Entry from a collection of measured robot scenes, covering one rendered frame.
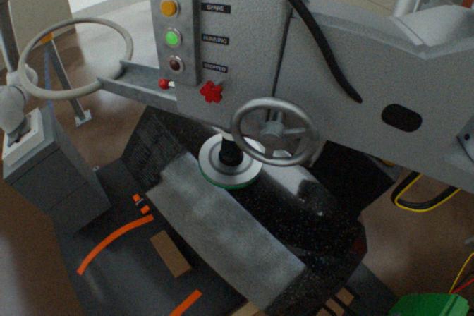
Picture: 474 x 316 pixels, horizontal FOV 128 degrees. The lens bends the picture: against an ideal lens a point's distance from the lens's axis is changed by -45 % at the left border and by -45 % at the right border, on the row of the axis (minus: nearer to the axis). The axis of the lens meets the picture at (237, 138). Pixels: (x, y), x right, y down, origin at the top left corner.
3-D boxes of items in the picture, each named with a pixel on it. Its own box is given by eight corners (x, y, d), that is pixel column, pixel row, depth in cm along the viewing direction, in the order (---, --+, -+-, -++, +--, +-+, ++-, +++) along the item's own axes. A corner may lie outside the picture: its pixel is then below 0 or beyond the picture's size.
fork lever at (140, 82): (320, 120, 58) (326, 107, 55) (314, 173, 46) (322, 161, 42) (130, 65, 70) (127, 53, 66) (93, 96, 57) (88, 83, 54)
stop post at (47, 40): (89, 109, 207) (55, 25, 125) (92, 119, 197) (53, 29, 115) (75, 117, 198) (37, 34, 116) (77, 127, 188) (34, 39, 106)
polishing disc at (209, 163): (187, 150, 72) (187, 148, 71) (238, 126, 81) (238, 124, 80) (222, 198, 61) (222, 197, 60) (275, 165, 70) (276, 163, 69)
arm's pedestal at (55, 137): (73, 241, 114) (-3, 191, 54) (57, 195, 136) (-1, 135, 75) (120, 208, 139) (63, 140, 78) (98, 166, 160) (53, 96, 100)
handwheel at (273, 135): (308, 142, 44) (333, 84, 32) (301, 180, 37) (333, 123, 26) (242, 121, 46) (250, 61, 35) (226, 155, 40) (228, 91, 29)
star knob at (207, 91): (228, 92, 37) (230, 74, 34) (219, 106, 35) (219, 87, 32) (210, 87, 38) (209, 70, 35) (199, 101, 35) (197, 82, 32)
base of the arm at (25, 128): (8, 153, 62) (1, 145, 58) (9, 130, 72) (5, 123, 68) (31, 134, 71) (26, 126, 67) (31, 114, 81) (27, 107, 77)
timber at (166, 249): (154, 242, 125) (149, 238, 116) (168, 233, 130) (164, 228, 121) (179, 278, 111) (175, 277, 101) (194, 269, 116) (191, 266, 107)
